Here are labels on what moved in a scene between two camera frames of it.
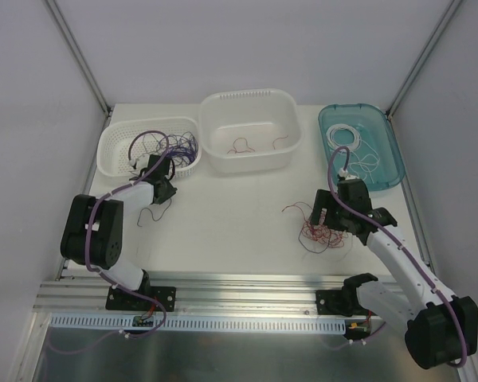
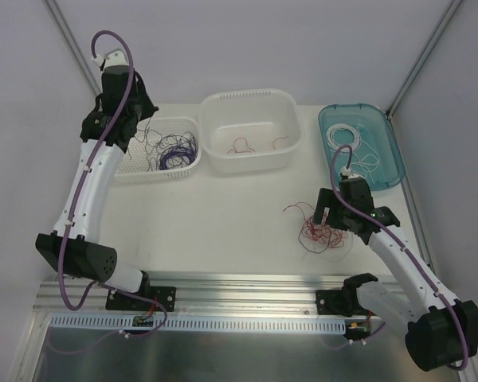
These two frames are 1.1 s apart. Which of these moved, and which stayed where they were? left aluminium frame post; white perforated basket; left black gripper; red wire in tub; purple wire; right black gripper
Moved: left black gripper; purple wire
Stayed: right black gripper; red wire in tub; white perforated basket; left aluminium frame post
